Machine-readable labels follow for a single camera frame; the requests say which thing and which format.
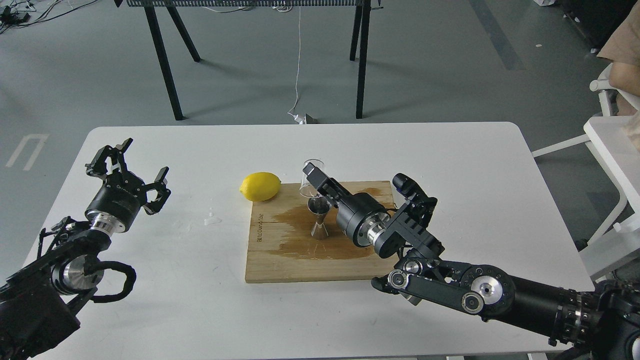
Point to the white side table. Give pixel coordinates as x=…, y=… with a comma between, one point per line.
x=617, y=240

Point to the small clear glass cup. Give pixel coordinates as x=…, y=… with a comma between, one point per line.
x=306, y=189

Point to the wooden cutting board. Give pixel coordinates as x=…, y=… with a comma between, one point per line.
x=281, y=249

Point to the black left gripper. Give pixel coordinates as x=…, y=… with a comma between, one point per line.
x=120, y=198

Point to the steel double jigger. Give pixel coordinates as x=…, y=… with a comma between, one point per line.
x=319, y=206

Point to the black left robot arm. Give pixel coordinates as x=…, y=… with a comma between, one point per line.
x=40, y=303

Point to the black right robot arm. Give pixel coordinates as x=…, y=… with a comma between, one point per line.
x=603, y=323

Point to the yellow lemon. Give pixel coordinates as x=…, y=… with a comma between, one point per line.
x=260, y=186

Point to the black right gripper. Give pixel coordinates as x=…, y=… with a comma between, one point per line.
x=357, y=213

